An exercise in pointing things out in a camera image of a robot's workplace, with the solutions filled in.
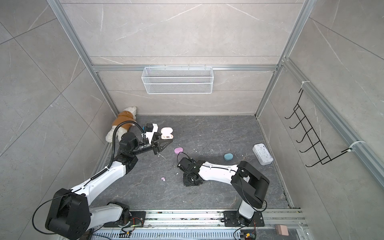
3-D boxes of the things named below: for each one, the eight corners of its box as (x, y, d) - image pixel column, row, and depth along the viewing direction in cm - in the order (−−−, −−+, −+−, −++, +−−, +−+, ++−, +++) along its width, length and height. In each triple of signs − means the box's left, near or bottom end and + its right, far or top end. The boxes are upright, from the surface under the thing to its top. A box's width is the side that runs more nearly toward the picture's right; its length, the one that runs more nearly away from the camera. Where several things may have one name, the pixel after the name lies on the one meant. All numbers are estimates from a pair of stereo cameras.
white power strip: (260, 166, 94) (263, 163, 90) (250, 148, 103) (252, 144, 99) (271, 164, 95) (274, 160, 92) (260, 146, 104) (263, 142, 100)
